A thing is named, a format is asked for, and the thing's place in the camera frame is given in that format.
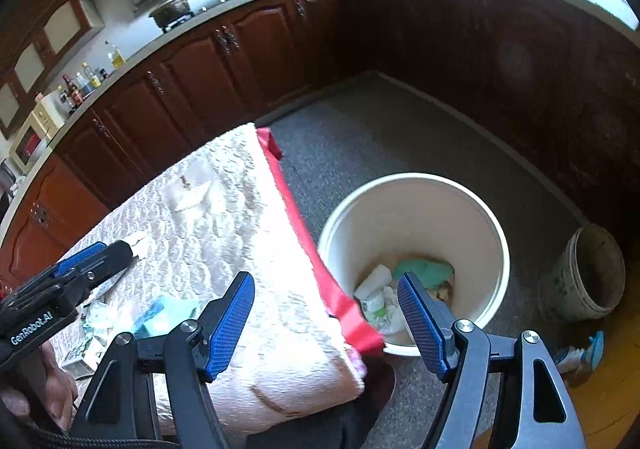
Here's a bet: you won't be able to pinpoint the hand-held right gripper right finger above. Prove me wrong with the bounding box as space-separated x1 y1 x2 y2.
396 271 587 449

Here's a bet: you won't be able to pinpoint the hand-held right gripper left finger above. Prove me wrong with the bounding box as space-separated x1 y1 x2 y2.
70 271 257 449

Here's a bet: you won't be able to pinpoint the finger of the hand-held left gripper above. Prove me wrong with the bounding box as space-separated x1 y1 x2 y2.
10 241 109 302
62 240 139 305

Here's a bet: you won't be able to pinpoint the small white tissue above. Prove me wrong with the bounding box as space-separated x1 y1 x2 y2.
125 235 151 258

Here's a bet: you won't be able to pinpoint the large white tissue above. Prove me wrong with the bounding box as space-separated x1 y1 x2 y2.
360 286 409 336

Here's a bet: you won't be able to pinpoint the teal cloth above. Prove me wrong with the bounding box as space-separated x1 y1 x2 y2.
392 256 456 291

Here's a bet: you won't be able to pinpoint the white and yellow carton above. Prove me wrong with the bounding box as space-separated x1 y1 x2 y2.
61 339 109 378

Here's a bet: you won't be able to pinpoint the white foam block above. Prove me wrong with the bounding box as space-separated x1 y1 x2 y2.
353 264 394 301

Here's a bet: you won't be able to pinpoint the teal plastic packet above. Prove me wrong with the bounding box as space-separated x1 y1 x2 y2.
132 296 201 341

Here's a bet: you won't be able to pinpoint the printed paper packet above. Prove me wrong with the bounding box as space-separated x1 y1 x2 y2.
81 301 132 346

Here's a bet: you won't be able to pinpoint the white round waste bin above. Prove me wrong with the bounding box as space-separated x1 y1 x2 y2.
317 172 511 358

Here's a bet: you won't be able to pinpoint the person's left hand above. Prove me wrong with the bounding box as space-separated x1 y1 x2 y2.
0 341 79 432

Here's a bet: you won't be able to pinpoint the quilted beige table cover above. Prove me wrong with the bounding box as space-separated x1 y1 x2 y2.
44 122 366 418

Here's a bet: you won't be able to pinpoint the small beige scrap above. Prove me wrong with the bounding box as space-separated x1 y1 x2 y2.
175 182 213 211

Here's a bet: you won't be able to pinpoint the red cloth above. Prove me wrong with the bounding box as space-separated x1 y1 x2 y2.
255 126 386 358

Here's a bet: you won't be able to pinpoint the cream microwave oven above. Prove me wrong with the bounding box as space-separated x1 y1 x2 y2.
8 106 66 168

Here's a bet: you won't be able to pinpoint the person's dark clothing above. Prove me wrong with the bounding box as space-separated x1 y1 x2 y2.
244 363 397 449

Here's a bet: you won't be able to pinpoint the red sauce bottle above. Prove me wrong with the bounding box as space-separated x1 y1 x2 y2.
62 75 81 108

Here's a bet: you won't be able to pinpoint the blue spray bottle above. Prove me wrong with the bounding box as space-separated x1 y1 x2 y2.
555 330 606 375

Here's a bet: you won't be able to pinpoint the dirty grey bucket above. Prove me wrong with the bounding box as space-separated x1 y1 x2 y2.
537 224 627 323

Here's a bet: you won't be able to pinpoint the yellow cooking oil bottle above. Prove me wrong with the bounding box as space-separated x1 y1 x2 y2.
105 40 126 71

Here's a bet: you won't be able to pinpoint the frosted glass door cabinet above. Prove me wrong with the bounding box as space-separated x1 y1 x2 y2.
0 0 106 136

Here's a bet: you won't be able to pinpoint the dark cooking pot with lid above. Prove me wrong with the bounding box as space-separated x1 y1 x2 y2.
148 0 194 28

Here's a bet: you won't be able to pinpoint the gas stove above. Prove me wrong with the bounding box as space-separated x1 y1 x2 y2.
159 0 262 33

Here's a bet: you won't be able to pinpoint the lower wooden kitchen cabinets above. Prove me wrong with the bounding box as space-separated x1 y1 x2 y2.
0 0 640 291

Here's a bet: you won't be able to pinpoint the black woven strap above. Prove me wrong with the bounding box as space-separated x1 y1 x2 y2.
0 401 166 449

